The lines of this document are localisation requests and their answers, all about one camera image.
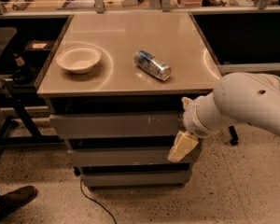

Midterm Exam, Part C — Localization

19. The black tape dispenser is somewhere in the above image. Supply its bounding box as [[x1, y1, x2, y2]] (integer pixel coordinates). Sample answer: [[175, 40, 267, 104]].
[[12, 53, 35, 85]]

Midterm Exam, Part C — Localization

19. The grey bottom drawer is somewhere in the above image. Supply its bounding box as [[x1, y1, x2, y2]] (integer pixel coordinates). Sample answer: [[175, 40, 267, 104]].
[[81, 171, 191, 188]]

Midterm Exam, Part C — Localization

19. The black table leg with caster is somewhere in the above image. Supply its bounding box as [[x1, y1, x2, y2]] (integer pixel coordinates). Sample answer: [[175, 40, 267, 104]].
[[229, 126, 239, 146]]

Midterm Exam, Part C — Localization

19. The grey top drawer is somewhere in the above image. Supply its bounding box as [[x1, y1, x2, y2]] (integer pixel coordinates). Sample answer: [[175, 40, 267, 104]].
[[49, 111, 184, 139]]

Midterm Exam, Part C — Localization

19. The black floor cable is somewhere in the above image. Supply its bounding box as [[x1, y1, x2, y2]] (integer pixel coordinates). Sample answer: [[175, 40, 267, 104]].
[[79, 179, 119, 224]]

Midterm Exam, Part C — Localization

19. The black side table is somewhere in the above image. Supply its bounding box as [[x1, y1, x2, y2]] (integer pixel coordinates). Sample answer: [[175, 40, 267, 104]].
[[0, 27, 62, 148]]

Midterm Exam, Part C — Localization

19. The grey middle drawer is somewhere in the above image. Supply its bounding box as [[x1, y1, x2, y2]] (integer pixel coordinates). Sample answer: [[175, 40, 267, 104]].
[[66, 146, 203, 167]]

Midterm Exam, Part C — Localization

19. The grey drawer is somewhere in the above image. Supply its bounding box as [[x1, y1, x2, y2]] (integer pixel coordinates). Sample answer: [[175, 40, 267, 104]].
[[49, 111, 184, 139], [66, 146, 203, 167], [81, 171, 191, 188]]

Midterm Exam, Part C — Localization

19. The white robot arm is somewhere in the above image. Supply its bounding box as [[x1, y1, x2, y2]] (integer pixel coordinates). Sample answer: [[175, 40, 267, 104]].
[[168, 73, 280, 162]]

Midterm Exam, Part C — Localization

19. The white paper bowl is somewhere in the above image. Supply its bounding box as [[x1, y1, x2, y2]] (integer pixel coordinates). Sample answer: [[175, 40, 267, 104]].
[[57, 46, 101, 75]]

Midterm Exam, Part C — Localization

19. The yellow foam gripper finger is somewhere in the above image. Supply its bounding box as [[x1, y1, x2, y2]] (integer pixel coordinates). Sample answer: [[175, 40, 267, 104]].
[[181, 97, 192, 111], [167, 131, 199, 162]]

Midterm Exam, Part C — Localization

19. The grey drawer cabinet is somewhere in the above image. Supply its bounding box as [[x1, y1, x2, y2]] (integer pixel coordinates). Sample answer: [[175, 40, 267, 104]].
[[36, 12, 220, 178]]

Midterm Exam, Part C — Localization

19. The blue silver soda can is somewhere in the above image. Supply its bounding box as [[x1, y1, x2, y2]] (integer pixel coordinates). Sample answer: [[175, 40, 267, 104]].
[[133, 50, 172, 81]]

